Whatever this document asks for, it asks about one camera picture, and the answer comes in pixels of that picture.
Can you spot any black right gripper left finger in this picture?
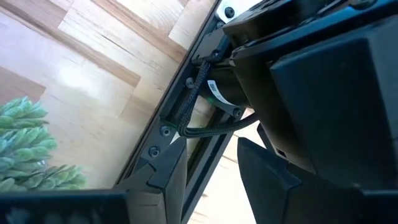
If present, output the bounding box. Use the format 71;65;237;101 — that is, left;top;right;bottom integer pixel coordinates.
0;136;188;224

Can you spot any green artificial plant white pot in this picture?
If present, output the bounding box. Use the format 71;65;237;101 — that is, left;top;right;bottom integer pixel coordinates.
0;95;88;192

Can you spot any black aluminium table frame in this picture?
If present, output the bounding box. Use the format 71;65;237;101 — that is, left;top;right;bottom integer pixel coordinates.
113;0;259;224

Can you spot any silver mounting plate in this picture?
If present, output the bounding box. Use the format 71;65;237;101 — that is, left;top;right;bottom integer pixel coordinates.
216;0;259;24

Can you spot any black braided cable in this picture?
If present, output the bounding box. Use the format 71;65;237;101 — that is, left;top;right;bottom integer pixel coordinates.
177;59;259;139

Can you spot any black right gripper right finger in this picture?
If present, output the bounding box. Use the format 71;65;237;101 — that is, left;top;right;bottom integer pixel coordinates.
237;136;398;224

